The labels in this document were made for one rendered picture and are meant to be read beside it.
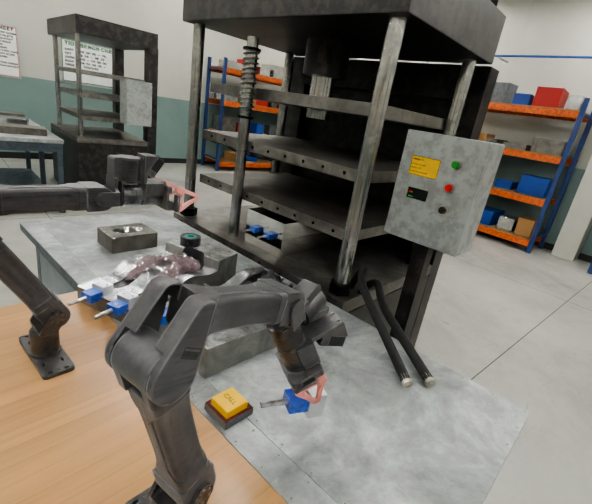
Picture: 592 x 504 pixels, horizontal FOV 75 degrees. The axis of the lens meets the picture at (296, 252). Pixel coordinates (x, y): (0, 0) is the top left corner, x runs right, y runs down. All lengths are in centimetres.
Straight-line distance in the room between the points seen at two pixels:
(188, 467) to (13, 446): 44
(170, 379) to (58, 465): 49
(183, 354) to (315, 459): 52
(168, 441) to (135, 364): 14
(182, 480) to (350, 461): 41
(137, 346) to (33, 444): 52
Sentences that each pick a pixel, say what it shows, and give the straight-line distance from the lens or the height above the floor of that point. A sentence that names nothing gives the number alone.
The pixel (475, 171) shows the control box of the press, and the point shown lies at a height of 137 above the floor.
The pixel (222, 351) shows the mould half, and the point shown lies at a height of 86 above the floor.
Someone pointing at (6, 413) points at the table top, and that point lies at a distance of 105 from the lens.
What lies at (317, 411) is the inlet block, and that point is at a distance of 85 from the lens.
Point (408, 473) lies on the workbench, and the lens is 96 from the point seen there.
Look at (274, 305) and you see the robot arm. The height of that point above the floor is 119.
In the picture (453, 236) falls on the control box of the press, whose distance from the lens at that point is 147.
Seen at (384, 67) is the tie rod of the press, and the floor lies 165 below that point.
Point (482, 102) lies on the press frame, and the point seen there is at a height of 164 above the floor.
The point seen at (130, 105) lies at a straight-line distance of 519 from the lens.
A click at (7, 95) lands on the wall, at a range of 798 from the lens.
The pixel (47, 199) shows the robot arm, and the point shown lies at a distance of 100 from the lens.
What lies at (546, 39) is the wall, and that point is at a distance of 774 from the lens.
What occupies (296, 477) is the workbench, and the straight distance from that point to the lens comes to 88.
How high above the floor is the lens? 147
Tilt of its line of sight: 20 degrees down
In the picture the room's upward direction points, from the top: 9 degrees clockwise
